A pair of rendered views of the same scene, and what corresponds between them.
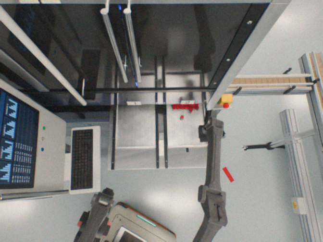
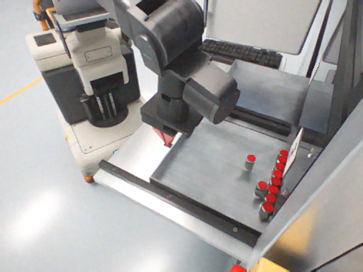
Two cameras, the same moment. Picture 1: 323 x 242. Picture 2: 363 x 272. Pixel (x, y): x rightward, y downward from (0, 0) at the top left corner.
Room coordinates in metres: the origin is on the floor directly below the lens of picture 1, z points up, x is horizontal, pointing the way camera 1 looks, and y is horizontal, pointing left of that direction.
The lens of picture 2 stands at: (0.48, -0.49, 1.37)
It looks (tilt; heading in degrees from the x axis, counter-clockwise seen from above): 48 degrees down; 124
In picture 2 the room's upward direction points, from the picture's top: straight up
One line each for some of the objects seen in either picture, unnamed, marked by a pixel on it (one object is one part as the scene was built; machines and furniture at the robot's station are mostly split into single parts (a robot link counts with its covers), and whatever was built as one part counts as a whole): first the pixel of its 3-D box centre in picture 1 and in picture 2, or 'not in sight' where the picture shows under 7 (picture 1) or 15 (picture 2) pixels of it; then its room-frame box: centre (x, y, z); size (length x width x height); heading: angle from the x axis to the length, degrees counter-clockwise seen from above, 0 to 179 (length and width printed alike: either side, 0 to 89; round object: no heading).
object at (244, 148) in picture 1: (267, 146); not in sight; (0.46, -1.11, 0.07); 0.50 x 0.08 x 0.14; 96
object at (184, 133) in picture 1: (186, 121); (237, 169); (0.42, -0.16, 0.90); 0.34 x 0.26 x 0.04; 6
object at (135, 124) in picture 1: (135, 122); (271, 93); (0.38, 0.18, 0.90); 0.34 x 0.26 x 0.04; 6
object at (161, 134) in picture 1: (161, 143); not in sight; (0.25, 0.00, 0.91); 0.14 x 0.03 x 0.06; 5
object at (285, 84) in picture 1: (260, 83); not in sight; (0.73, -0.66, 0.92); 0.69 x 0.16 x 0.16; 96
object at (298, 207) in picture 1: (298, 205); not in sight; (-0.08, -1.10, 0.50); 0.12 x 0.05 x 0.09; 6
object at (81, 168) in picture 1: (81, 158); (238, 52); (0.13, 0.52, 0.82); 0.40 x 0.14 x 0.02; 9
